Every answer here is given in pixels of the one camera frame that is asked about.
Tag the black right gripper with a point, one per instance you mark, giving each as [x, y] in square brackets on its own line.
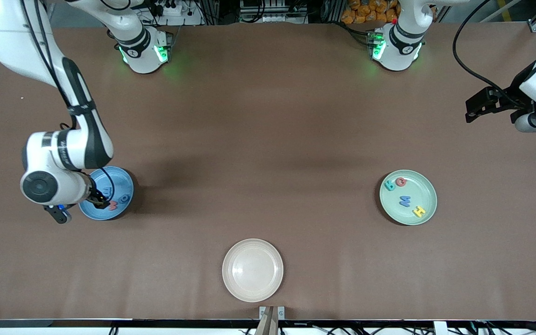
[95, 195]

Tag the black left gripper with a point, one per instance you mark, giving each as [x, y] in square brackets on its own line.
[515, 96]

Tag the pink foam lowercase w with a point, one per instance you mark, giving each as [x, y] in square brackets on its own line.
[113, 205]

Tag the blue foam lowercase a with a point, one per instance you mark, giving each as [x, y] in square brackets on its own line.
[128, 197]

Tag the pink foam letter Q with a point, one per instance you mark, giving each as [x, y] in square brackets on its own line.
[397, 182]

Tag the yellow foam letter H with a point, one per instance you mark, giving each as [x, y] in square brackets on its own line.
[419, 212]

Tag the blue foam capital M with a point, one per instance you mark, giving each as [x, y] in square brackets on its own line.
[405, 201]

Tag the teal foam letter R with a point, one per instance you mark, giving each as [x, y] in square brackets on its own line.
[388, 186]

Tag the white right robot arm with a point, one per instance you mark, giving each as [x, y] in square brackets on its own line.
[7, 37]

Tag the blue round plate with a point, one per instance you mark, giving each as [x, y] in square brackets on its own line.
[119, 179]

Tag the light green round plate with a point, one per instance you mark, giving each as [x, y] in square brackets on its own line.
[424, 195]

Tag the orange objects heap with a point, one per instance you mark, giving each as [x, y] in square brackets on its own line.
[370, 11]

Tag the beige round plate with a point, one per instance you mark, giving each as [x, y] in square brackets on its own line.
[252, 270]

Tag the white power strip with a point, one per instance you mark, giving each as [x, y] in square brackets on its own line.
[179, 19]

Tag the wooden stick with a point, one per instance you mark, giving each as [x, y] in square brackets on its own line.
[268, 325]

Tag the grey equipment rack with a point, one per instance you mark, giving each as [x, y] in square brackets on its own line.
[272, 18]

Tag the small metal bracket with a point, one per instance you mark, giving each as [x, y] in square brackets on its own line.
[262, 312]

